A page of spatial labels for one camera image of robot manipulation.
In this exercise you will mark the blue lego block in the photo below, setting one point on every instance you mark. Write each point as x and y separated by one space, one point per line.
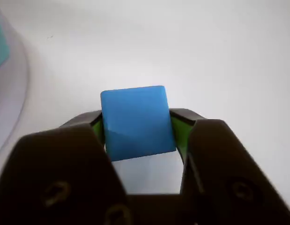
137 122

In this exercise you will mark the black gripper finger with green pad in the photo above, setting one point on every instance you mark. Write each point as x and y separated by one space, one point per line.
53 168
229 168

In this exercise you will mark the teal plastic bin with lid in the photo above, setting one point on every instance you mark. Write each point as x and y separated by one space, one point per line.
0 47

